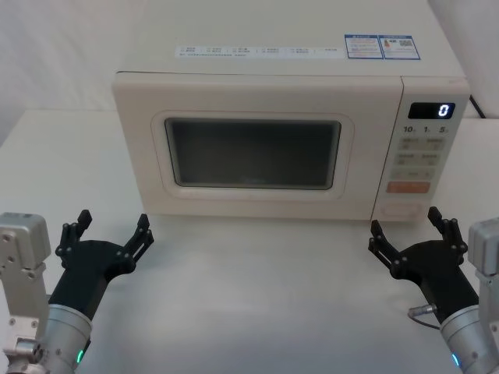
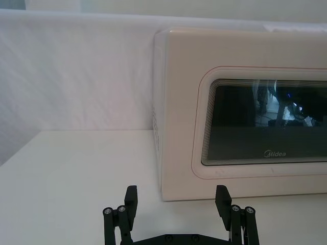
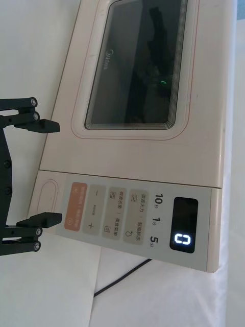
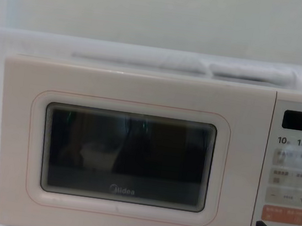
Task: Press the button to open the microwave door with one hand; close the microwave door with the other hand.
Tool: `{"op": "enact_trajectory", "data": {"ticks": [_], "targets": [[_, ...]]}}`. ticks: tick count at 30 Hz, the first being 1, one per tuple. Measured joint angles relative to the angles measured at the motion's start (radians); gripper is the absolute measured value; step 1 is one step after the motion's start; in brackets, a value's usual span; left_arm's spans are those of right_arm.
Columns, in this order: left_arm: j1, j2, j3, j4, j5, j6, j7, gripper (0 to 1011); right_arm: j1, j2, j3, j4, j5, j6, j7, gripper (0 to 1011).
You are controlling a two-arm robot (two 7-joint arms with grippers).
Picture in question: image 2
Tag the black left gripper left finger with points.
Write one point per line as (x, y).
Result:
(130, 204)

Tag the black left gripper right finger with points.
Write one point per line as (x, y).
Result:
(223, 204)

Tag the cream microwave oven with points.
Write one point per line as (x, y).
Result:
(184, 102)

